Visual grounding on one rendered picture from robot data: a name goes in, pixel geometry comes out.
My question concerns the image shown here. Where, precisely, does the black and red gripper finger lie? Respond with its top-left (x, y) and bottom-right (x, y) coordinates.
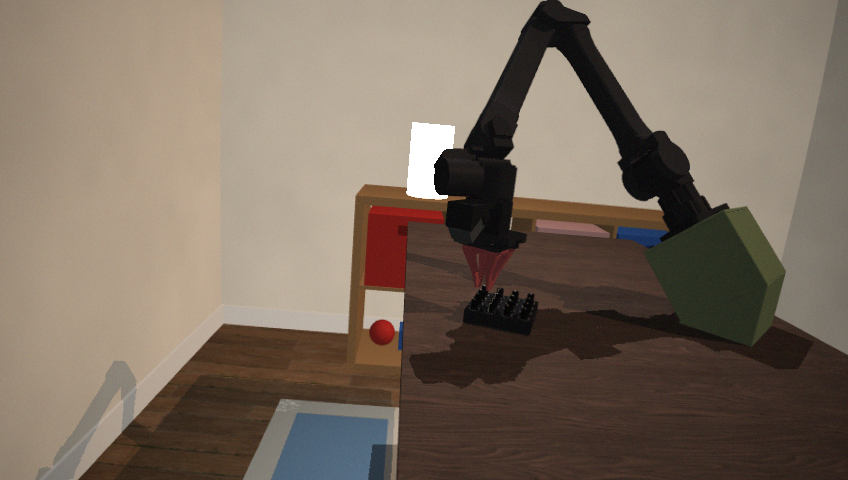
top-left (485, 248), bottom-right (514, 291)
top-left (462, 244), bottom-right (486, 288)

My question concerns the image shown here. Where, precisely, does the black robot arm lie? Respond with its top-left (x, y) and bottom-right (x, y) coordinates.
top-left (434, 0), bottom-right (730, 244)

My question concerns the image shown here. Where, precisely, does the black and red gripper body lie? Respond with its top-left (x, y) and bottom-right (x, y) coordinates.
top-left (464, 230), bottom-right (527, 253)

